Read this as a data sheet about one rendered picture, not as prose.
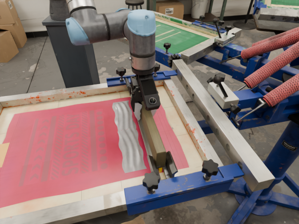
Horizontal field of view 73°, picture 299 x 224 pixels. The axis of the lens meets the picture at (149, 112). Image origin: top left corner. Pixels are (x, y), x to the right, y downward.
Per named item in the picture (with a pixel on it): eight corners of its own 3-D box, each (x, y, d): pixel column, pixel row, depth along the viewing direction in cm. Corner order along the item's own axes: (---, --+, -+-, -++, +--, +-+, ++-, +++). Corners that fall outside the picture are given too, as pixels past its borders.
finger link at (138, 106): (137, 112, 79) (140, 92, 73) (140, 122, 75) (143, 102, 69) (129, 112, 78) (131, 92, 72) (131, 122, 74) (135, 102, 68)
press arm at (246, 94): (214, 114, 78) (217, 104, 75) (208, 104, 83) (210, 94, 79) (254, 107, 81) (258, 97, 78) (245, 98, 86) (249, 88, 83)
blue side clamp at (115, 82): (109, 96, 96) (107, 83, 91) (108, 90, 99) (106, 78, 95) (169, 87, 101) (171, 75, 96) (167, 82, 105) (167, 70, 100)
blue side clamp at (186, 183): (128, 216, 55) (126, 204, 50) (125, 198, 59) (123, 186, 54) (228, 191, 60) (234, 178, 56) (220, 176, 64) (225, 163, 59)
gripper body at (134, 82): (151, 87, 75) (151, 57, 67) (157, 101, 69) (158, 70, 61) (130, 90, 74) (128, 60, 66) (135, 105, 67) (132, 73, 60)
